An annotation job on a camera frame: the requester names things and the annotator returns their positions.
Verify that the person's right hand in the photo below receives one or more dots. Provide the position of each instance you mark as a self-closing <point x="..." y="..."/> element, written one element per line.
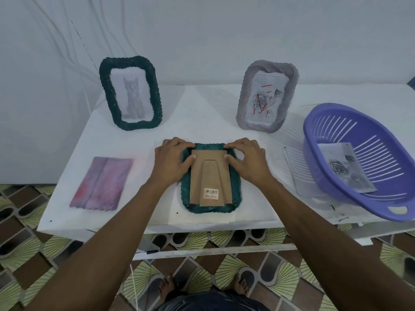
<point x="251" y="163"/>

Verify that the person's left hand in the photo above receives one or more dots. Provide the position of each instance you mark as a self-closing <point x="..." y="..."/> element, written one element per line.
<point x="168" y="161"/>

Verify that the person's left thumb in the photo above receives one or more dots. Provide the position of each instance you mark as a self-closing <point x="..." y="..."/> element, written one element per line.
<point x="189" y="162"/>

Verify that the person's left little finger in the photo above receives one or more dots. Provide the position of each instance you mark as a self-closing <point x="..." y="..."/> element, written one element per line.
<point x="157" y="150"/>

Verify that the person's right little finger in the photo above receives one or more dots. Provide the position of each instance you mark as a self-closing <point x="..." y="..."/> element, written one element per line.
<point x="263" y="152"/>

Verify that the person's left middle finger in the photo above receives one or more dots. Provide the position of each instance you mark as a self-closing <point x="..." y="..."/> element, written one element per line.
<point x="176" y="140"/>

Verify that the person's right middle finger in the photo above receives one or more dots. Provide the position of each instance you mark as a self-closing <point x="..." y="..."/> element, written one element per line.
<point x="243" y="140"/>

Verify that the person's right thumb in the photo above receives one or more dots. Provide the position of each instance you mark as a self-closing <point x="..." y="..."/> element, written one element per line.
<point x="231" y="163"/>

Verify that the green frame with cardboard back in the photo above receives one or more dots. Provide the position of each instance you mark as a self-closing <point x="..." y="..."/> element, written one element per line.
<point x="210" y="178"/>

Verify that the person's left forearm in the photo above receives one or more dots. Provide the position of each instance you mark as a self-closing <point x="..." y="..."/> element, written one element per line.
<point x="107" y="249"/>

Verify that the person's right forearm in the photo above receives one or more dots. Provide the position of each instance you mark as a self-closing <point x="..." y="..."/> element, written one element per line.
<point x="324" y="242"/>

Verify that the clear plastic sheet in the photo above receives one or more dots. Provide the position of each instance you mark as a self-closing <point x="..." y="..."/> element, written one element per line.
<point x="300" y="174"/>

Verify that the purple plastic basket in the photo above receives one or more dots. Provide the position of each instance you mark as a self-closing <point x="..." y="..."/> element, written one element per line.
<point x="327" y="152"/>

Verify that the pink purple cloth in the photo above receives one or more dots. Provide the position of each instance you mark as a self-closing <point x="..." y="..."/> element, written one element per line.
<point x="102" y="184"/>

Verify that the loose rose picture print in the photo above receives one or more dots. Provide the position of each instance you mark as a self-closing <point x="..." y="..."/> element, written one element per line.
<point x="347" y="166"/>

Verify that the white table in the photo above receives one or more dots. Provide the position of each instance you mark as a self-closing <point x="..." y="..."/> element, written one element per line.
<point x="227" y="250"/>

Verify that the person's right foot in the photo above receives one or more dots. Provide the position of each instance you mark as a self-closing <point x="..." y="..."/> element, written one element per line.
<point x="240" y="284"/>

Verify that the person's foot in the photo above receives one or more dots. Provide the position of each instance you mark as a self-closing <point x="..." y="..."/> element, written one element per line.
<point x="240" y="284"/>
<point x="167" y="286"/>

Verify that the person's left foot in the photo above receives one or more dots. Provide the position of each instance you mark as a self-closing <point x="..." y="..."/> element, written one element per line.
<point x="167" y="286"/>

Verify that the person's dark shorts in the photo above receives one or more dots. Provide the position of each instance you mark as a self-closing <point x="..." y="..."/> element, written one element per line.
<point x="214" y="302"/>

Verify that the blue object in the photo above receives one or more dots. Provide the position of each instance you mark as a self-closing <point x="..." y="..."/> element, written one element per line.
<point x="411" y="83"/>

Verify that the grey frame with rose picture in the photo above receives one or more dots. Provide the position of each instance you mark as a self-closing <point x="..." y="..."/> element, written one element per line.
<point x="246" y="103"/>

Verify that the green frame with cat picture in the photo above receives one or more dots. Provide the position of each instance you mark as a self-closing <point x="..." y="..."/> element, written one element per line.
<point x="112" y="93"/>

